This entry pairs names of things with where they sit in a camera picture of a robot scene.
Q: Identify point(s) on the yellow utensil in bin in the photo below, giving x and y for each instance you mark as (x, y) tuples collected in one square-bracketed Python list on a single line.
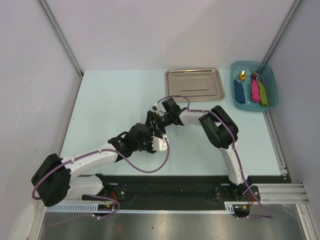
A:
[(242, 76)]

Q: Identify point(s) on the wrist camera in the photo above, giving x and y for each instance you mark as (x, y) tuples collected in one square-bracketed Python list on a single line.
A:
[(160, 143), (156, 108)]

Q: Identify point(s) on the teal plastic bin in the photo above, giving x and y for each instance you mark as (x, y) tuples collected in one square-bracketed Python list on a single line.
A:
[(261, 72)]

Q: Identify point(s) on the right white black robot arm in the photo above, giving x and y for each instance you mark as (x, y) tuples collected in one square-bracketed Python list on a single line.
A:
[(219, 128)]

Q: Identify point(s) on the stainless steel tray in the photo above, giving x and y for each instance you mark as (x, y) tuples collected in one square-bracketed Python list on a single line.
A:
[(194, 85)]

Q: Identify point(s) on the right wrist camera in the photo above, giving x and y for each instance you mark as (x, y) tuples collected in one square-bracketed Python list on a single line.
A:
[(156, 108)]

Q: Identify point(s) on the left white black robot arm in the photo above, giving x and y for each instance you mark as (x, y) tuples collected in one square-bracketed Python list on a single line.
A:
[(52, 181)]

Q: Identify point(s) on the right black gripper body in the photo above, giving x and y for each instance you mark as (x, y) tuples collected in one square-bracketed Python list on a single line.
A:
[(163, 122)]

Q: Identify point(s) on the green rolled napkin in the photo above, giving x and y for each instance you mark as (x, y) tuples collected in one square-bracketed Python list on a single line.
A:
[(263, 95)]

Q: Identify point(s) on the pink rolled napkin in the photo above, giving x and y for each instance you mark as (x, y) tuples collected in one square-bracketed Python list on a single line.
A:
[(255, 93)]

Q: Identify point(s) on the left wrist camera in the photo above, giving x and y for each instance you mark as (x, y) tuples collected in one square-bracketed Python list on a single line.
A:
[(160, 143)]

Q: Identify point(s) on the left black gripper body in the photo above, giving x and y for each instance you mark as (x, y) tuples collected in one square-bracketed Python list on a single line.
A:
[(147, 144)]

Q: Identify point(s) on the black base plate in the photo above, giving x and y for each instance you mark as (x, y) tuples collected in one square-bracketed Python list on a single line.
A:
[(174, 193)]

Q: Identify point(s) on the blue rolled napkin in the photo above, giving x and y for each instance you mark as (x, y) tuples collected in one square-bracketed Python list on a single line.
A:
[(239, 92)]

